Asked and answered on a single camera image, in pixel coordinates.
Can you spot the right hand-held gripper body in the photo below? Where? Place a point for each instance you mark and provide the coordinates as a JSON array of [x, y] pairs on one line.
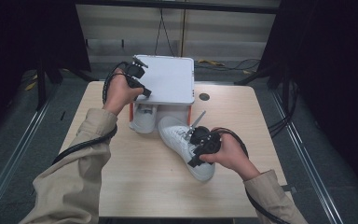
[[208, 143]]

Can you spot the silver floor rail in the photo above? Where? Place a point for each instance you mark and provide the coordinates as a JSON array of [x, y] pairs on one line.
[[310, 168], [18, 149]]

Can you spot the dark curtain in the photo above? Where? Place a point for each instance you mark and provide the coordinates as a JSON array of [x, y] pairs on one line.
[[18, 37], [332, 77]]

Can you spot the black metal crossbeam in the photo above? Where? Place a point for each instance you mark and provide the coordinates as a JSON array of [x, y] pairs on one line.
[[180, 5]]

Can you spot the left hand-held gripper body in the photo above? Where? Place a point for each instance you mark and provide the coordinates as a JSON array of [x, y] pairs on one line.
[[135, 72]]

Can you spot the person's right hand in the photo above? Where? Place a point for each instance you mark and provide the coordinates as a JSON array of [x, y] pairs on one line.
[[233, 154]]

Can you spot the yellow tape strip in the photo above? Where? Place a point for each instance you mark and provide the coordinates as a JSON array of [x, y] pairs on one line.
[[30, 86], [211, 62]]

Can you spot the person's left hand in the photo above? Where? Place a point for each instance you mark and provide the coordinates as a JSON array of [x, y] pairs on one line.
[[118, 91]]

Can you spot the black round table grommet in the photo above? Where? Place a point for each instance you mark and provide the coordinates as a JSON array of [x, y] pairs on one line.
[[204, 96]]

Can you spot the white lace-up sneaker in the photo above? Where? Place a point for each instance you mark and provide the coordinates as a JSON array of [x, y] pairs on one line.
[[175, 135], [144, 119]]

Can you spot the black metal stand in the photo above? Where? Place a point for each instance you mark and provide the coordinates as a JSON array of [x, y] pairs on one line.
[[41, 84], [278, 76]]

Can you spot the white shoe rack orange posts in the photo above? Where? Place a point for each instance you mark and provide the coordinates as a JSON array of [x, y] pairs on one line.
[[171, 77]]

